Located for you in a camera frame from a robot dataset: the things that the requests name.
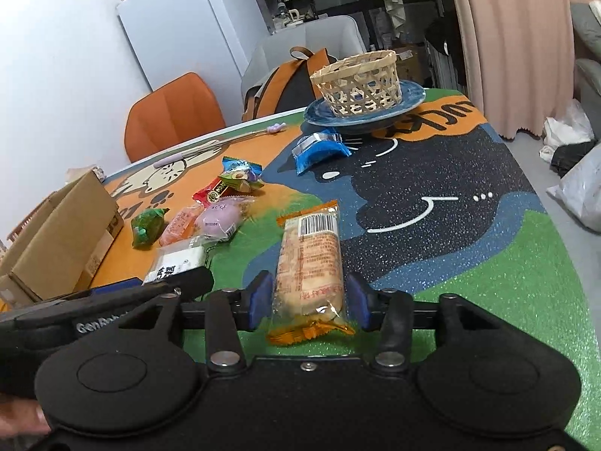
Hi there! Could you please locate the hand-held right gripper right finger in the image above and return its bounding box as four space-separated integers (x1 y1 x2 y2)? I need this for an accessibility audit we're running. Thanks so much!
346 272 498 373

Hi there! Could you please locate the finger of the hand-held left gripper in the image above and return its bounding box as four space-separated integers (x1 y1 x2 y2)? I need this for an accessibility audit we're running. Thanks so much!
89 267 215 302

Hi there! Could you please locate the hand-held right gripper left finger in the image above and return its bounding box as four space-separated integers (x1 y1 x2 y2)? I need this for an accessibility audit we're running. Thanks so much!
124 271 275 373

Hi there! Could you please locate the black and white snack packet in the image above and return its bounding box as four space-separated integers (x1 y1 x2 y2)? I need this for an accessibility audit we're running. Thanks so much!
143 237 214 287

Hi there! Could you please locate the orange cracker packet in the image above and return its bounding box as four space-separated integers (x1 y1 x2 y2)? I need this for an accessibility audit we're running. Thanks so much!
267 200 356 346

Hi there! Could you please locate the dark green snack packet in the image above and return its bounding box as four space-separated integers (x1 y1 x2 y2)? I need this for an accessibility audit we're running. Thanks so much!
130 207 170 250

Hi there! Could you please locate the cardboard box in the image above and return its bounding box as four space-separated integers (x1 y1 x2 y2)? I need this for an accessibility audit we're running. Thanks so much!
0 169 125 308

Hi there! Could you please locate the blue snack packet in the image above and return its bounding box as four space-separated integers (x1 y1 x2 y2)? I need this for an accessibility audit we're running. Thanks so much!
291 129 352 174

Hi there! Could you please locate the person's left hand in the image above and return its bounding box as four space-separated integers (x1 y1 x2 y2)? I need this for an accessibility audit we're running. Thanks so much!
0 397 51 435

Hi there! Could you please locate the pink snack packet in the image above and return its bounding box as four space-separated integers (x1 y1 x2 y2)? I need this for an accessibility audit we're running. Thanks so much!
160 204 202 247

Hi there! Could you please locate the lilac round snack packet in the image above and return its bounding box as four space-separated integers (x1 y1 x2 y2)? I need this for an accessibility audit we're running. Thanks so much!
195 196 254 244

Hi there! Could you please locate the red snack packet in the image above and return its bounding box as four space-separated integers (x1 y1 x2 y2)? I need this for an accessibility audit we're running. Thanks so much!
192 174 236 205

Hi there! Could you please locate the multicoloured snack packet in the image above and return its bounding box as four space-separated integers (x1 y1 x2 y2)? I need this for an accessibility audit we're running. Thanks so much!
222 156 264 193

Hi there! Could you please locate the lilac pen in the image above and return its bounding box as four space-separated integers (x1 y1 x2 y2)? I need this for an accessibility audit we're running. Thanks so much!
154 122 287 168

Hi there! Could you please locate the floral tissue pack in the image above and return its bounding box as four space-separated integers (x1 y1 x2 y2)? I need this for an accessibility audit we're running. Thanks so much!
66 165 105 184

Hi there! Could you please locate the orange chair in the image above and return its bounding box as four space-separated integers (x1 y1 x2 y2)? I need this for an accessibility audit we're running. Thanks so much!
124 72 226 163

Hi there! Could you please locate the blue ceramic plate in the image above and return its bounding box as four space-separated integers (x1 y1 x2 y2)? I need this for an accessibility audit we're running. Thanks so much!
303 80 426 129

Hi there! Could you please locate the orange and black backpack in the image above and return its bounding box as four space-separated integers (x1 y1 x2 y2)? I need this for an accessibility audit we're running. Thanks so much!
242 47 332 121

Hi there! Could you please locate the woven bamboo basket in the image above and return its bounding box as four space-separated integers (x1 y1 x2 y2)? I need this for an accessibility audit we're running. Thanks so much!
310 49 403 118

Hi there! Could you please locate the brown storage carton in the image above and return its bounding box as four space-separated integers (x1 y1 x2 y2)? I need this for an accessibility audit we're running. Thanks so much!
392 44 426 88

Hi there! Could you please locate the large white plastic bag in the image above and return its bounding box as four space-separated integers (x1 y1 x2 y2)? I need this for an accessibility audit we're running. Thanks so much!
547 153 601 233

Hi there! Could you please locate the white refrigerator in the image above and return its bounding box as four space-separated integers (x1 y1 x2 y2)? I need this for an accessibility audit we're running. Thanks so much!
116 0 270 92

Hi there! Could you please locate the black bag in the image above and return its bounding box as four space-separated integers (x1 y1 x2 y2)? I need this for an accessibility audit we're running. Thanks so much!
549 138 601 177

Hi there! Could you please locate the black garment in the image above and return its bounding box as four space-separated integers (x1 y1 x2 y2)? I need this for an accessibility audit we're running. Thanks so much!
425 19 465 90

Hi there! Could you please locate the small white plastic bag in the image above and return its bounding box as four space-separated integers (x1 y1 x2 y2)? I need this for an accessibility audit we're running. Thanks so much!
540 98 597 160

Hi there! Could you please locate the grey chair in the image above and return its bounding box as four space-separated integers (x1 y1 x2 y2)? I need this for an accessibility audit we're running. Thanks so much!
241 14 369 120

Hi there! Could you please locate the pink curtain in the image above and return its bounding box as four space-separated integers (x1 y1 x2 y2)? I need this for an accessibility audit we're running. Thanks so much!
444 0 576 139

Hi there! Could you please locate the grey sofa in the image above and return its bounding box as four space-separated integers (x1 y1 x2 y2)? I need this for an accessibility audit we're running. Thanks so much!
570 2 601 104

